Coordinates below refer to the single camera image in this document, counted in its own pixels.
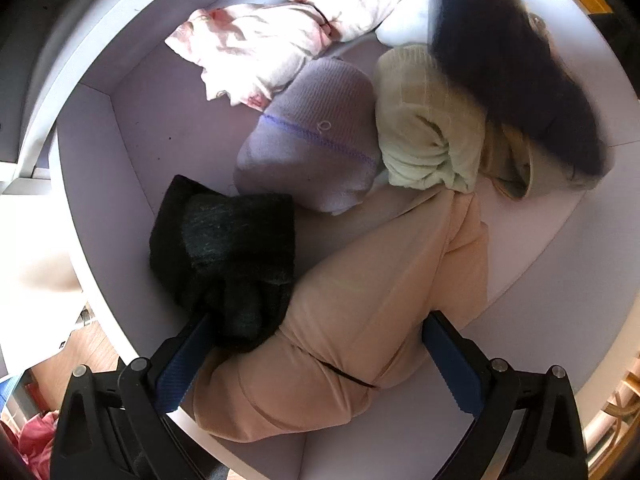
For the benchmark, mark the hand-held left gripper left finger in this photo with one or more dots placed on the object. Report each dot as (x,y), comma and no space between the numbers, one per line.
(175,375)

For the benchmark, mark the pale green knit sweater roll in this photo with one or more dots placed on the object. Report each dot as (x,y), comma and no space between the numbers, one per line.
(420,125)

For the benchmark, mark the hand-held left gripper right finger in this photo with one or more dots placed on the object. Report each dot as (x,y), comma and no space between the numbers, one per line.
(450,360)

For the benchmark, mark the white soft cloth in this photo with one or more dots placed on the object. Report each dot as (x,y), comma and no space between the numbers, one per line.
(407,17)

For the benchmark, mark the lavender knit sweater roll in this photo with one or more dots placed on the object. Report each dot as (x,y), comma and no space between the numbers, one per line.
(310,145)

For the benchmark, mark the white drawer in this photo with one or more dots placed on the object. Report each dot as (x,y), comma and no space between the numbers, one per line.
(165,125)

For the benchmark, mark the black fuzzy cloth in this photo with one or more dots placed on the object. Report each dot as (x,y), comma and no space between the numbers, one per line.
(500,60)

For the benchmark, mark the khaki garment roll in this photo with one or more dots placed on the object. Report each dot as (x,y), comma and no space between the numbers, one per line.
(515,175)

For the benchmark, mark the beige pants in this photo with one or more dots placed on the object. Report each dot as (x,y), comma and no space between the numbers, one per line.
(360,300)

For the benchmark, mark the white cabinet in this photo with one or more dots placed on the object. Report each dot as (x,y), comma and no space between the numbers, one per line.
(50,85)

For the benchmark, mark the pink cloth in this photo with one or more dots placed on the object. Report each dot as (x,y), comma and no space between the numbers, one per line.
(37,445)

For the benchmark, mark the black knit garment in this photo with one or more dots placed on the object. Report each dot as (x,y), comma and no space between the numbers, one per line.
(225,250)

